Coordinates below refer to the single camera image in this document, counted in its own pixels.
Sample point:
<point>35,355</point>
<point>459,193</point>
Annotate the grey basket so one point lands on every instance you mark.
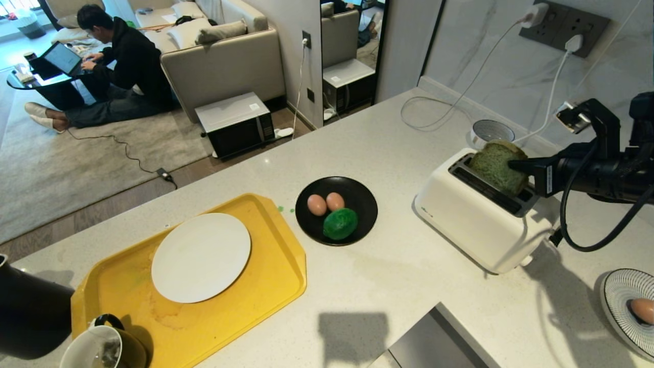
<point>31,26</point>

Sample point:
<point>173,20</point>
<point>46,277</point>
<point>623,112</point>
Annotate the brown egg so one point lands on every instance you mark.
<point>643,311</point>
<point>317,205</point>
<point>335,201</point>

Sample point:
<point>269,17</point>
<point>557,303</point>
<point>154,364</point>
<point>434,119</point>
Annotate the black power brick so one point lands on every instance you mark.
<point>164,174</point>

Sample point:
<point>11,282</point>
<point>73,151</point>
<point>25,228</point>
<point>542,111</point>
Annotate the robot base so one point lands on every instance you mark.
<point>439,342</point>

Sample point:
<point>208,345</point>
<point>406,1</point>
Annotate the dark green mug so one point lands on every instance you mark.
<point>87,352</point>

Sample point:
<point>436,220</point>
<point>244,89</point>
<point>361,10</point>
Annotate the white plug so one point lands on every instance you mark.
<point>574,43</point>

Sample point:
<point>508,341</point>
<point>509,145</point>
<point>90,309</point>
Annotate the white round plate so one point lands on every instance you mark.
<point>202,258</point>

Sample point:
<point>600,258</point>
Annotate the black framed mirror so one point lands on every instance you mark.
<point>352,51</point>

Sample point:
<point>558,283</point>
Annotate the person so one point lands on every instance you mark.
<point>133,56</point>

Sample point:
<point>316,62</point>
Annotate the white power adapter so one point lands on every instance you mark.
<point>535,14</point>

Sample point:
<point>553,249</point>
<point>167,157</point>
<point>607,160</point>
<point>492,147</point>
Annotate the green round bun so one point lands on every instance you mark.
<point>340,224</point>

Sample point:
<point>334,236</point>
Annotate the laptop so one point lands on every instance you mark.
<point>61,59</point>

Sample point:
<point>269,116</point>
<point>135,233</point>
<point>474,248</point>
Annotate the white power strip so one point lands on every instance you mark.
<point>284,133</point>

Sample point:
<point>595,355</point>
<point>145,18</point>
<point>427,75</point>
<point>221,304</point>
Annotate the striped bowl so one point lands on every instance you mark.
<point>490,130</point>

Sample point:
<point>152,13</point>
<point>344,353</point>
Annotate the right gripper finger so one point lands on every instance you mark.
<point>526,166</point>

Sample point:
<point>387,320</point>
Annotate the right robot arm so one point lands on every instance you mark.
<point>644,117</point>

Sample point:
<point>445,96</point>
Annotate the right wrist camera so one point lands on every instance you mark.
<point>605,122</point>

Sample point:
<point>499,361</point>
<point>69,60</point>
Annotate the beige sofa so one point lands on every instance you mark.
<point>225,66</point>

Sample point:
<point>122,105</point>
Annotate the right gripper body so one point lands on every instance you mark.
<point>587,171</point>

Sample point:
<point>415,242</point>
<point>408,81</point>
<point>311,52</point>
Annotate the beige pillow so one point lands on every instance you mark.
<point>222,31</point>

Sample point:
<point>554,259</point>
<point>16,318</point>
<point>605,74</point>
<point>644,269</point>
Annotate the grey wall outlet panel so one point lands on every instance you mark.
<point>590,23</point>

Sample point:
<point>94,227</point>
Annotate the white toaster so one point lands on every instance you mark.
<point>470,225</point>

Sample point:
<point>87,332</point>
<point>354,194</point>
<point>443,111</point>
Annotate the black plate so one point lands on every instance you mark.
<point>357,197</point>

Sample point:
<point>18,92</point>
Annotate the microwave oven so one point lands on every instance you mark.
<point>235,120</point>

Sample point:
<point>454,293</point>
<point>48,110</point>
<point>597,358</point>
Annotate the black wall socket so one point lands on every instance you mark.
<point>306,40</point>

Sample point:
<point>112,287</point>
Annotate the white pillow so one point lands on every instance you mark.
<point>185,33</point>

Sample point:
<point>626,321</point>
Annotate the black round coffee table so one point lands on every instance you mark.
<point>51,86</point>

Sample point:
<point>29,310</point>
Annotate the grey rug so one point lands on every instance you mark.
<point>61,168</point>

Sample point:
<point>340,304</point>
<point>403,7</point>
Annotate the striped plate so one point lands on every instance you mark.
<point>615,296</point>

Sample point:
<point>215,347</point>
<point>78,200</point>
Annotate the green bread slice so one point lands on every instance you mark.
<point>493,166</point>

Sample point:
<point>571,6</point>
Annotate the yellow tray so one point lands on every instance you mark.
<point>271,266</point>

